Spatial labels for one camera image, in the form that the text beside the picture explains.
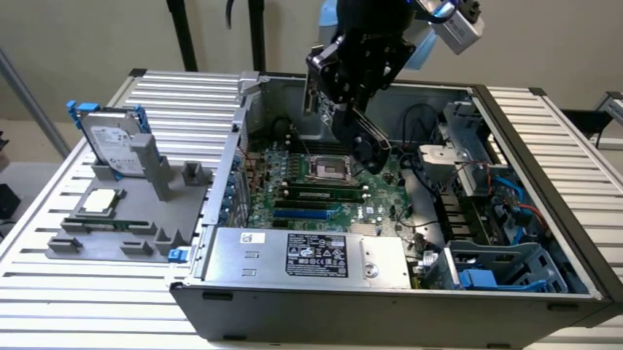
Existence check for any grey disk bay cage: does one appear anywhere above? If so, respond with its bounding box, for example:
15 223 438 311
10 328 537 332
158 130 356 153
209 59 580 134
426 239 569 293

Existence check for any green Dell motherboard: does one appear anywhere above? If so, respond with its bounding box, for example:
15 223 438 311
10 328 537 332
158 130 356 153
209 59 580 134
239 123 429 256

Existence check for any black stand pole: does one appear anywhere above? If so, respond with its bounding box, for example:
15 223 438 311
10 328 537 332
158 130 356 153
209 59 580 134
165 0 199 72
246 0 267 72

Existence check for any blue disk carrier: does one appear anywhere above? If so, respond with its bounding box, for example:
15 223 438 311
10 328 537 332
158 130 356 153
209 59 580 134
65 101 149 182

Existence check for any grey metal drive cage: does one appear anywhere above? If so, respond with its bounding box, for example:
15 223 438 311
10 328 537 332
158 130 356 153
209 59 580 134
416 100 509 198

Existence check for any grey parts rack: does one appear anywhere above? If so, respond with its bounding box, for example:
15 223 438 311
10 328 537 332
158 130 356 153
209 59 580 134
45 133 210 263

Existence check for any CPU socket, metal frame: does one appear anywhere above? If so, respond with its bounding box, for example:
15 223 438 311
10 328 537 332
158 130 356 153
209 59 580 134
304 155 360 180

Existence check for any black object at table edge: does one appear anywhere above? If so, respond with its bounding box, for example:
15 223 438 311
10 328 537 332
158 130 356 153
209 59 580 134
0 184 23 220

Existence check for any red wire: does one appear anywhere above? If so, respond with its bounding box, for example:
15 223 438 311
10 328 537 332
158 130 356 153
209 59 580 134
473 162 549 234

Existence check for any silver power supply unit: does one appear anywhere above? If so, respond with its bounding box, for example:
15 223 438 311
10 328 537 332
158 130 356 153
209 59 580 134
202 227 413 289

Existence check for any green RAM stick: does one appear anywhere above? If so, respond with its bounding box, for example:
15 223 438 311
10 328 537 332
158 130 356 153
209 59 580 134
62 217 150 230

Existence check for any black open PC case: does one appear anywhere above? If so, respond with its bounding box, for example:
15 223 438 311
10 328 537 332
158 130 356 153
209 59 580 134
167 71 614 341

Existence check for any black expansion slot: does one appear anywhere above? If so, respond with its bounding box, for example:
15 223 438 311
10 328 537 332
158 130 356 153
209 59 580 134
273 198 333 210

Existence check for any black graphics card with fan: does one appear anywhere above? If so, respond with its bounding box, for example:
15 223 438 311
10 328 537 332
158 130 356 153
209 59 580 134
301 71 390 176

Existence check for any grey aluminium profile post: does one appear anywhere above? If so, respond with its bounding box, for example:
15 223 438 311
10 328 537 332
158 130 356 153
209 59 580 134
0 47 70 158

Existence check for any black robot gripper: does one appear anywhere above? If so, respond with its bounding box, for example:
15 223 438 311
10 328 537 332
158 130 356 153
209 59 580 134
333 0 417 96

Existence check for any blue wire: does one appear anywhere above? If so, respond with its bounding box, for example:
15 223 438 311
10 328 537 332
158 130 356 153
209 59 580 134
485 174 530 249

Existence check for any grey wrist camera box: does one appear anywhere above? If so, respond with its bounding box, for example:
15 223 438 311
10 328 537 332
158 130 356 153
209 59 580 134
426 0 486 56

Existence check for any silver hard disk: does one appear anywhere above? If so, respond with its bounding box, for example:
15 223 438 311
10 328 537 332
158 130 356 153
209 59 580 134
78 111 146 179

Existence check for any silver CPU chip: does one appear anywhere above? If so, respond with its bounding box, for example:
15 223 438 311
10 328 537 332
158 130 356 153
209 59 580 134
78 188 127 217

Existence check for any blue expansion slot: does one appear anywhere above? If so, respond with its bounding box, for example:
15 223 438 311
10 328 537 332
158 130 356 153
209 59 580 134
271 209 329 220

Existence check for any installed RAM stick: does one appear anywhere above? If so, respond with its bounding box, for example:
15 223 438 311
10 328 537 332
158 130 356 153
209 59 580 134
289 188 365 201

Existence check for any silver frame with black cable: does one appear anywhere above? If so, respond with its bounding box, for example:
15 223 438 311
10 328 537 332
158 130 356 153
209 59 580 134
585 90 623 150

